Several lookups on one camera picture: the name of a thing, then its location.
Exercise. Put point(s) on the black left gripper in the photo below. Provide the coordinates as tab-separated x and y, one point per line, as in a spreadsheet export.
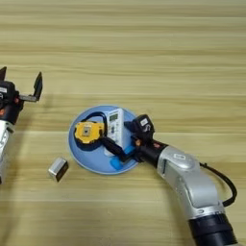
9	109

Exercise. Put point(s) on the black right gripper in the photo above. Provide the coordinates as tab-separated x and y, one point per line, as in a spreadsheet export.
149	150

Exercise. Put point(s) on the yellow black tape measure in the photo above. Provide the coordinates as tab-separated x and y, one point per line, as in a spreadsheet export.
87	134

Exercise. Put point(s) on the small silver black cube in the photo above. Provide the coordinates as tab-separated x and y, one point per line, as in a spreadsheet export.
57	167

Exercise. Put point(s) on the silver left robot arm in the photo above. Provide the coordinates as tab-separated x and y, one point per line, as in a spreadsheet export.
4	144

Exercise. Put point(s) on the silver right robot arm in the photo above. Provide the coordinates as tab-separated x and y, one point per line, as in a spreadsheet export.
192	182

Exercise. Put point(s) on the white remote control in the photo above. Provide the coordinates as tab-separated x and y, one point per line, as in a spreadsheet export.
115	128

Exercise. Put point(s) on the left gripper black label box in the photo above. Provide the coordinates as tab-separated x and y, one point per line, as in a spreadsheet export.
7	89

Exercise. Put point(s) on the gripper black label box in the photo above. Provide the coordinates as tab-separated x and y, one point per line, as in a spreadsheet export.
143	125
7	89

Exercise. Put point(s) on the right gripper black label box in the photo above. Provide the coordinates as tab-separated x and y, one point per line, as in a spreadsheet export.
143	125

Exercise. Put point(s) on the blue rectangular block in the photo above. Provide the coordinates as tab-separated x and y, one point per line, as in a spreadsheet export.
116	164

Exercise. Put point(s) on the light blue round plate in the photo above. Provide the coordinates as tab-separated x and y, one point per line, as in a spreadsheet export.
93	160

